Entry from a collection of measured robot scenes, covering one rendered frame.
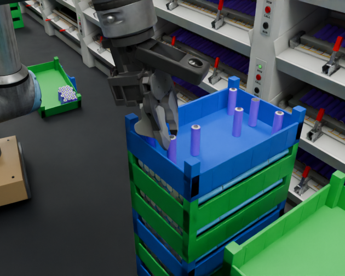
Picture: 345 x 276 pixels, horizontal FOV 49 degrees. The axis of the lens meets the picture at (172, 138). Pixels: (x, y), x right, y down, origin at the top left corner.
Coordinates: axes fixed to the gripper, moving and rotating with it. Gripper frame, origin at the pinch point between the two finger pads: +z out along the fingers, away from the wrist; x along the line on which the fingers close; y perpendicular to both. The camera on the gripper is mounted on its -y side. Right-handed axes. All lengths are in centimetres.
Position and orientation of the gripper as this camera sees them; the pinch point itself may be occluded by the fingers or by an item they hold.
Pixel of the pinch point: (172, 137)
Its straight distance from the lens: 69.9
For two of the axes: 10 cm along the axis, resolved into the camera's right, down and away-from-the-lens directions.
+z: 2.4, 8.6, 4.6
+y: -8.9, 0.1, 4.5
